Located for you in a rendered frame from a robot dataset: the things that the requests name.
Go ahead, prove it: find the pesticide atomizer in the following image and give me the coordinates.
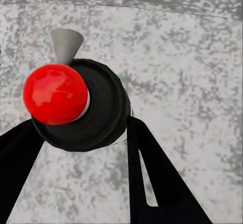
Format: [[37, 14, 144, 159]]
[[23, 28, 135, 152]]

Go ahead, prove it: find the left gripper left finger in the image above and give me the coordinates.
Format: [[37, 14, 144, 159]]
[[0, 119, 45, 224]]

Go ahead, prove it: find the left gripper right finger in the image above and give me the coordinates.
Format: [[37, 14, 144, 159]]
[[127, 116, 213, 224]]

